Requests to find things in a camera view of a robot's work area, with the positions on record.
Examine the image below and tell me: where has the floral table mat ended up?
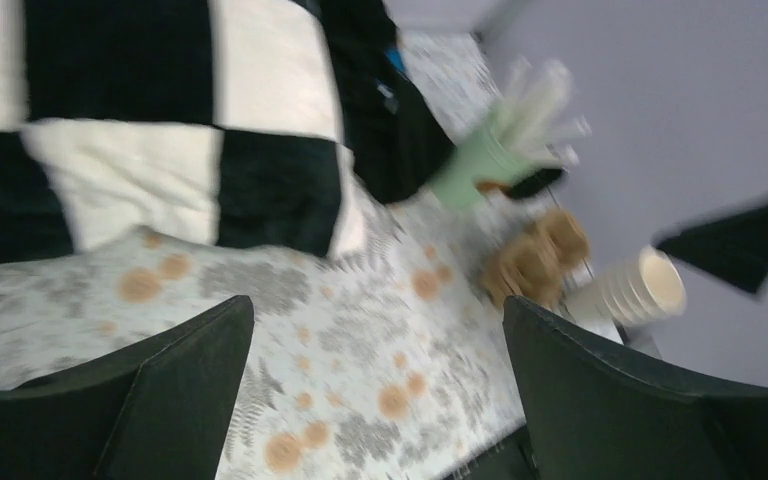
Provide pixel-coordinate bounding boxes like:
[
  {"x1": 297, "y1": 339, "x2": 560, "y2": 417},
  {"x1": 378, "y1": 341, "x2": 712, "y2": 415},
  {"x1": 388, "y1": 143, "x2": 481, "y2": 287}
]
[{"x1": 0, "y1": 29, "x2": 624, "y2": 480}]

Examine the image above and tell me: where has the green straw holder cup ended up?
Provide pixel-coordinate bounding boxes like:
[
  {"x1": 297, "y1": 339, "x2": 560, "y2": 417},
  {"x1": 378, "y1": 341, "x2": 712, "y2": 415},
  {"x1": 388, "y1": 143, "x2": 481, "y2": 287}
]
[{"x1": 428, "y1": 103, "x2": 538, "y2": 210}]

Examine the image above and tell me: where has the black cloth bundle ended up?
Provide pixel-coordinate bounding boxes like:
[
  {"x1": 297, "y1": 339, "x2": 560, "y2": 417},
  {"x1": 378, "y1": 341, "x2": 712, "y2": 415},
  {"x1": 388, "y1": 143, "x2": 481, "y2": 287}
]
[{"x1": 301, "y1": 0, "x2": 454, "y2": 204}]

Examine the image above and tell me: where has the stack of paper cups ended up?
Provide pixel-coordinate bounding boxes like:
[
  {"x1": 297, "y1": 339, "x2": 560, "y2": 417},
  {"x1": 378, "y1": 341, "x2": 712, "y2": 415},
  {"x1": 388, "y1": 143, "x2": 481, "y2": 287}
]
[{"x1": 562, "y1": 246, "x2": 686, "y2": 327}]

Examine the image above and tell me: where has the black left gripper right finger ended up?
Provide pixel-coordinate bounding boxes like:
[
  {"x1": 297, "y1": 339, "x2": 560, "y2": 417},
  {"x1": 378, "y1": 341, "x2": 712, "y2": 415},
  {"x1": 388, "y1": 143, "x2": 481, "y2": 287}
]
[{"x1": 503, "y1": 297, "x2": 768, "y2": 479}]

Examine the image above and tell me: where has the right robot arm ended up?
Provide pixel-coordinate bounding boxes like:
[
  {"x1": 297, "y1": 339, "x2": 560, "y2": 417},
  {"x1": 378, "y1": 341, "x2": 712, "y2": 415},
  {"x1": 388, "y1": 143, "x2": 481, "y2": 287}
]
[{"x1": 654, "y1": 199, "x2": 768, "y2": 295}]

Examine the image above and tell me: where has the black white checkered pillow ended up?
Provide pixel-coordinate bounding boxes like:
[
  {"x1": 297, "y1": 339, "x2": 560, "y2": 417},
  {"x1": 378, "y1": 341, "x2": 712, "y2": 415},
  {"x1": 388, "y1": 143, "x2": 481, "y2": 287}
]
[{"x1": 0, "y1": 1, "x2": 366, "y2": 264}]

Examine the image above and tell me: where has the stack of black lids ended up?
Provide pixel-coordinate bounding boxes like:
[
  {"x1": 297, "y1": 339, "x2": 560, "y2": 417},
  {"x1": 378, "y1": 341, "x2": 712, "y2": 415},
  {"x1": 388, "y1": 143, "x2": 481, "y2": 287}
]
[{"x1": 505, "y1": 168, "x2": 567, "y2": 200}]

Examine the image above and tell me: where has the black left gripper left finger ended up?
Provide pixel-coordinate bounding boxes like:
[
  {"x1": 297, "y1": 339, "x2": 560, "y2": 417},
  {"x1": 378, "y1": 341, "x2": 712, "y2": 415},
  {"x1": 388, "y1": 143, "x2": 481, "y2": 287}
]
[{"x1": 0, "y1": 296, "x2": 255, "y2": 480}]

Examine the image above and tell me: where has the brown cardboard cup carrier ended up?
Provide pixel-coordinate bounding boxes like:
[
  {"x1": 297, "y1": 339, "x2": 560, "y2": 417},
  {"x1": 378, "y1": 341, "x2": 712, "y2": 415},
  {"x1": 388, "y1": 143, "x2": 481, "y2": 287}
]
[{"x1": 479, "y1": 208, "x2": 591, "y2": 308}]

